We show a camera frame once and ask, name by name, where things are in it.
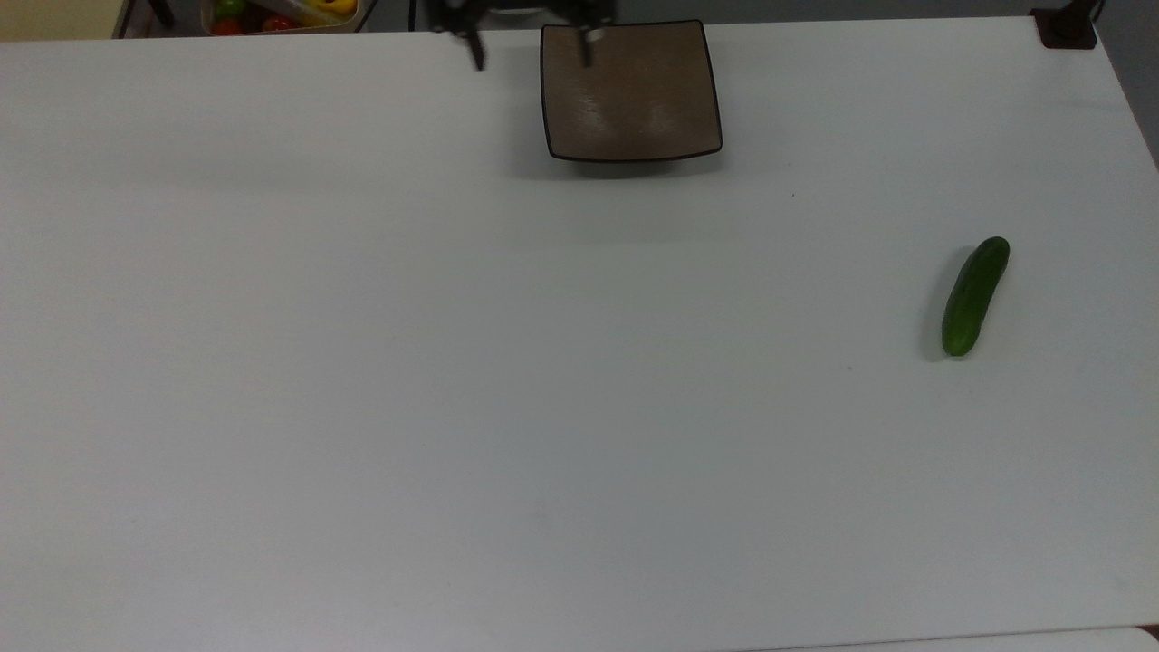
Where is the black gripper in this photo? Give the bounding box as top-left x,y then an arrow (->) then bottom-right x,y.
424,0 -> 618,72

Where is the basket of toy fruit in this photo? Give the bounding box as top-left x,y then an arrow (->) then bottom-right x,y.
200,0 -> 364,36

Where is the green cucumber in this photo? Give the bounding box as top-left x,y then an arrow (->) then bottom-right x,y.
941,236 -> 1011,359

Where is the brown square ceramic plate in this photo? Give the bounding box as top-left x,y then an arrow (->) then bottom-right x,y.
540,19 -> 724,165

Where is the beige board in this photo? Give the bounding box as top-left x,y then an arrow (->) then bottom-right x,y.
0,0 -> 129,43

